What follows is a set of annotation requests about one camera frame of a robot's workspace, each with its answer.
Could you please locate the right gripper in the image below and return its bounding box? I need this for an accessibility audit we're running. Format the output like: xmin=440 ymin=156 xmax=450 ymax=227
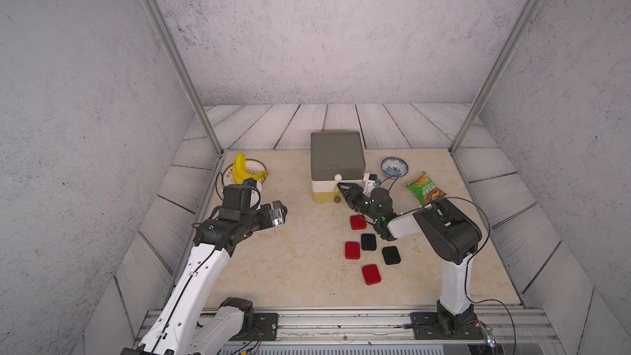
xmin=337 ymin=182 xmax=381 ymax=225

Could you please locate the white drawer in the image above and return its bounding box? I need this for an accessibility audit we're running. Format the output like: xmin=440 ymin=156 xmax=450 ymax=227
xmin=312 ymin=179 xmax=365 ymax=193

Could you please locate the red brooch box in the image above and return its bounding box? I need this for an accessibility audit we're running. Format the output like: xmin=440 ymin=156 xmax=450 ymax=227
xmin=344 ymin=242 xmax=362 ymax=260
xmin=349 ymin=215 xmax=367 ymax=230
xmin=362 ymin=264 xmax=382 ymax=285

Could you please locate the grey top drawer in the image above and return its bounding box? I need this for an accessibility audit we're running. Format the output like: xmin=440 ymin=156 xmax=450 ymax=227
xmin=310 ymin=131 xmax=366 ymax=181

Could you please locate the black brooch box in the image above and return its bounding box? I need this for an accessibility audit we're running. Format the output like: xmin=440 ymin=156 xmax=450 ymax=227
xmin=382 ymin=246 xmax=401 ymax=266
xmin=361 ymin=233 xmax=377 ymax=251

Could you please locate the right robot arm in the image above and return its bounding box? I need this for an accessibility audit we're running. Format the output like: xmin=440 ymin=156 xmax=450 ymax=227
xmin=337 ymin=182 xmax=482 ymax=337

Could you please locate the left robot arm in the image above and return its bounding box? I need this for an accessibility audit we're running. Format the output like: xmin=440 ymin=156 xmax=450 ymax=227
xmin=122 ymin=179 xmax=288 ymax=354

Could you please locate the three-drawer storage cabinet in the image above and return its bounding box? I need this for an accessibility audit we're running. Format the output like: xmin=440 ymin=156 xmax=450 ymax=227
xmin=310 ymin=131 xmax=369 ymax=203

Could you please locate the blue white porcelain bowl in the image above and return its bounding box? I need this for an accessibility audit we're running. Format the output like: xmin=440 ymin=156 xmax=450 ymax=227
xmin=381 ymin=156 xmax=409 ymax=178

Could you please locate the yellow banana bunch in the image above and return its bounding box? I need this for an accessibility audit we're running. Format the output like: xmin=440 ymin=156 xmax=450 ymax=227
xmin=231 ymin=152 xmax=269 ymax=184

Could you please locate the cream round plate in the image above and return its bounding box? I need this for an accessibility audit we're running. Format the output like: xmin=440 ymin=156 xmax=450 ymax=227
xmin=219 ymin=159 xmax=269 ymax=187

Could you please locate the green snack bag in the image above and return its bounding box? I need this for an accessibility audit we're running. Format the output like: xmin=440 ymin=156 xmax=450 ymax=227
xmin=407 ymin=172 xmax=446 ymax=206

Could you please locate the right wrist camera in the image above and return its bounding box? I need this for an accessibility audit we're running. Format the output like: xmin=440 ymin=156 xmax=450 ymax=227
xmin=363 ymin=173 xmax=381 ymax=197

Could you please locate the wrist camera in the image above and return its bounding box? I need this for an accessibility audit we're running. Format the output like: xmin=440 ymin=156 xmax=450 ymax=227
xmin=243 ymin=177 xmax=261 ymax=209
xmin=363 ymin=173 xmax=381 ymax=197

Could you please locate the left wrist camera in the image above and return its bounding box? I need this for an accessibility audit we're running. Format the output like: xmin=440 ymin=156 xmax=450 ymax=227
xmin=243 ymin=177 xmax=261 ymax=209

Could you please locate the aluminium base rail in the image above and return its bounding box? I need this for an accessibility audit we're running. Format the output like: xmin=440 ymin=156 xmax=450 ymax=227
xmin=220 ymin=305 xmax=565 ymax=354

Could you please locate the left metal frame post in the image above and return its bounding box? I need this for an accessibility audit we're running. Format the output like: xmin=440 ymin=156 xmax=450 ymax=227
xmin=141 ymin=0 xmax=223 ymax=154

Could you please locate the metal frame post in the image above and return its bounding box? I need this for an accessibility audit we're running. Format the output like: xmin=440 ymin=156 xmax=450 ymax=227
xmin=449 ymin=0 xmax=542 ymax=157
xmin=141 ymin=0 xmax=223 ymax=154

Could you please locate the right metal frame post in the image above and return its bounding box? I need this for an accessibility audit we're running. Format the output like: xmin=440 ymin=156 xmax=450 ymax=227
xmin=449 ymin=0 xmax=542 ymax=157

